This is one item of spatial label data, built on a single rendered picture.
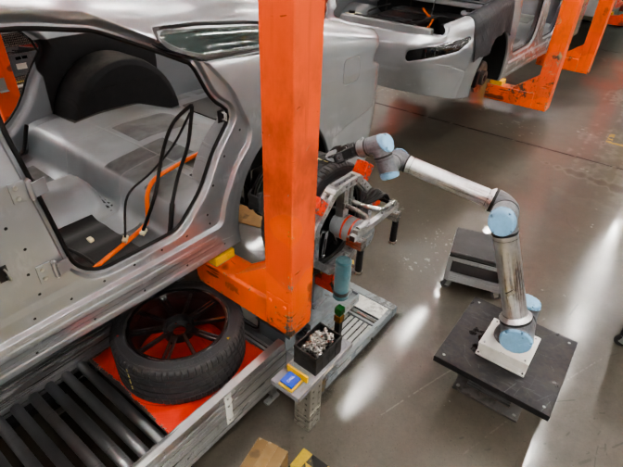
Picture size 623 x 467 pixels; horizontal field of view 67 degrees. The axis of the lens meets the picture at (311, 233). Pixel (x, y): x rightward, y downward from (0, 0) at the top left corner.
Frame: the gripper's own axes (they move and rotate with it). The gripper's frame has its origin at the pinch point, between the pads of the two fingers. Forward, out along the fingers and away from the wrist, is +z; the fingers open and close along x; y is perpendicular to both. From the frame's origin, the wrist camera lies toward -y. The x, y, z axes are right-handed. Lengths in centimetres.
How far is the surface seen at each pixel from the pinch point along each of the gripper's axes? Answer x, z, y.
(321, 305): -88, 42, 3
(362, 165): -10.0, -10.0, 14.3
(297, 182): 0, -29, -57
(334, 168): -5.7, -5.4, -3.4
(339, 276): -60, 3, -15
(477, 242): -95, -14, 114
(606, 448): -184, -93, 35
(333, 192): -15.6, -8.9, -13.8
